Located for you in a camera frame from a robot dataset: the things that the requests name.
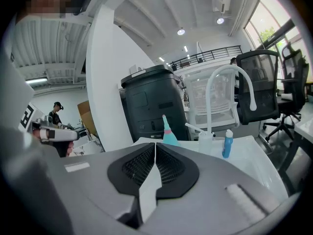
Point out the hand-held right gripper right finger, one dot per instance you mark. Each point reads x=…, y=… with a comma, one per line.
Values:
x=215, y=199

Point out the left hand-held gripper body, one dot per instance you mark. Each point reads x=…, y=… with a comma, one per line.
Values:
x=28, y=117

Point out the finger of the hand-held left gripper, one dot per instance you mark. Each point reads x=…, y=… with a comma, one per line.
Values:
x=66, y=134

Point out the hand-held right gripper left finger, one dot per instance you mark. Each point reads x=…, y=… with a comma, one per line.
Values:
x=85, y=180

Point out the teal spray bottle pink nozzle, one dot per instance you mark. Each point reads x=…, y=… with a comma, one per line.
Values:
x=170, y=138

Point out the blue bottle white cap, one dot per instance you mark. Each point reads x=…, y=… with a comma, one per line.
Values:
x=227, y=146

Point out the brown cardboard box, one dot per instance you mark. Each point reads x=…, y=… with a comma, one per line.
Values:
x=85, y=114

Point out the long tube ceiling light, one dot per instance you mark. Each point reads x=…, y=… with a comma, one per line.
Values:
x=36, y=80

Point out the white curved partition panel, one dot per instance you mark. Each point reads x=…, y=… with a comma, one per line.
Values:
x=105, y=82

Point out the white gooseneck faucet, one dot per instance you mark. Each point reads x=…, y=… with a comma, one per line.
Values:
x=209, y=121

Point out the white mesh office chair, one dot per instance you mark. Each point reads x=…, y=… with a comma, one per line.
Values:
x=226, y=116

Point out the large black plastic bin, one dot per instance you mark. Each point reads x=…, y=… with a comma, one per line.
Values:
x=151, y=97

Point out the black mesh office chair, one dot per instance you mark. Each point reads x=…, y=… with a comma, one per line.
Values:
x=259, y=94
x=296, y=82

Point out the black metal railing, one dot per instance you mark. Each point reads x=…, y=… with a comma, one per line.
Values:
x=207, y=56

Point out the short strip ceiling light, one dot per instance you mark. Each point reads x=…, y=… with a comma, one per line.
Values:
x=185, y=48

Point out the round ceiling light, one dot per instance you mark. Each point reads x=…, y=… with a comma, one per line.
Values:
x=181, y=31
x=220, y=21

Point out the large window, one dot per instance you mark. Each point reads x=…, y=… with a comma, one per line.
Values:
x=269, y=21

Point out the white ceiling air conditioner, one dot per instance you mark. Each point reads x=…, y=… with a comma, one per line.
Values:
x=222, y=1

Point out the black head-worn camera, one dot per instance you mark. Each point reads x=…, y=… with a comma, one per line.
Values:
x=84, y=1

